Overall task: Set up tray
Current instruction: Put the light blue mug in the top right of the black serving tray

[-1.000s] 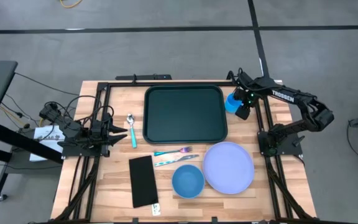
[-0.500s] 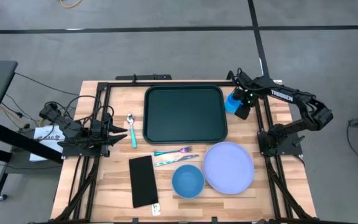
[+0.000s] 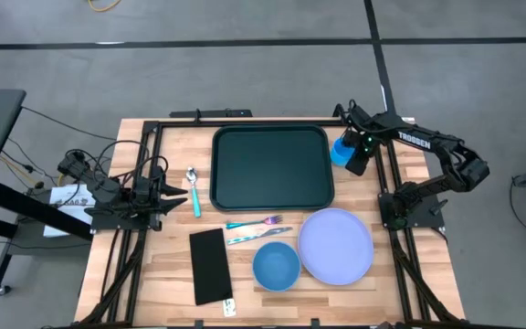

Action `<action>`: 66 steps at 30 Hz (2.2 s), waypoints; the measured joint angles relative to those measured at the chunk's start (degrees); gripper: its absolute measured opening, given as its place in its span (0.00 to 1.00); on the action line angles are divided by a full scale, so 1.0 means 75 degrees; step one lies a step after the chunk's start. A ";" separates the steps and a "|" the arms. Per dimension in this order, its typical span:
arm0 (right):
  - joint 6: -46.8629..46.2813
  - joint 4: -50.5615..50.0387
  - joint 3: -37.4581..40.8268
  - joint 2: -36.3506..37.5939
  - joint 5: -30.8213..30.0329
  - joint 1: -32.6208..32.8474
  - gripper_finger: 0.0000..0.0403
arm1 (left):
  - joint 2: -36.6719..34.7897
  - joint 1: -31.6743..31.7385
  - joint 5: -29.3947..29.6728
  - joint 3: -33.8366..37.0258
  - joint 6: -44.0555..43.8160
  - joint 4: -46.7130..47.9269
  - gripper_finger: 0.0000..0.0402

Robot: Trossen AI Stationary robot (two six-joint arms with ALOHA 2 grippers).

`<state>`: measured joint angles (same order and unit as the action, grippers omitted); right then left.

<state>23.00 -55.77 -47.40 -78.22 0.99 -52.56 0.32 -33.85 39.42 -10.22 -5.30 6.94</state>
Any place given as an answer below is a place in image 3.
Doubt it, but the teal-handled metal spoon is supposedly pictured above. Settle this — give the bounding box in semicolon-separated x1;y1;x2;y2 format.
185;166;203;219

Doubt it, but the lavender plate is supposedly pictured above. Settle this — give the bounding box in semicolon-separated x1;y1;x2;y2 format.
297;207;375;287

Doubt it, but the teal-handled iridescent fork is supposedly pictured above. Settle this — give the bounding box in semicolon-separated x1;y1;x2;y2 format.
225;214;284;230

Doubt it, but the blue bowl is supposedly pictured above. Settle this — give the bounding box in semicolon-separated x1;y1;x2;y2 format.
251;240;301;292

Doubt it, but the blue cup with handle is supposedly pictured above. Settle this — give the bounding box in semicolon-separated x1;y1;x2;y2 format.
330;136;358;168

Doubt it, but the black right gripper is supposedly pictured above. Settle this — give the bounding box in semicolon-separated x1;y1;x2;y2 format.
344;122;382;177

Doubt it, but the white printed paper sheet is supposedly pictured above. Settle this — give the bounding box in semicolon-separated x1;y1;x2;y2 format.
43;185;98;239

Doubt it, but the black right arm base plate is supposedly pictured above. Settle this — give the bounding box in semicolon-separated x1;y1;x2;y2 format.
378;191;447;229

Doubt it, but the black power strip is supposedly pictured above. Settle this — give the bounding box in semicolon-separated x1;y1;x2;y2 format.
169;108;254;119

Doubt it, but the cloth napkin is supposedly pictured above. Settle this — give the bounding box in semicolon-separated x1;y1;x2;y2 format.
188;228;235;306

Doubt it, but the yellow floor cable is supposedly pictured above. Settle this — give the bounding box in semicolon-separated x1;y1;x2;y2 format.
87;0;122;14

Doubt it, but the dark green serving tray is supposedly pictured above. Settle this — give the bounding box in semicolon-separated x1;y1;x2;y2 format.
209;123;336;213

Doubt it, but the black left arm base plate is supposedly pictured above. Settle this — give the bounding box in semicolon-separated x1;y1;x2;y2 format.
89;207;162;232

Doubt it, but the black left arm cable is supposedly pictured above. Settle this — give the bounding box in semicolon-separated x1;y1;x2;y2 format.
64;138;169;185

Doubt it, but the black aluminium table frame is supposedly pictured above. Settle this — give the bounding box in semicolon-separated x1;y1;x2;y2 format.
78;117;468;329

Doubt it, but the teal-handled metal knife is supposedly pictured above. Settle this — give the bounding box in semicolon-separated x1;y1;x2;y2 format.
226;226;294;247

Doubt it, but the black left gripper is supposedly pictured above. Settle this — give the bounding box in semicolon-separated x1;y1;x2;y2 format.
150;168;189;217

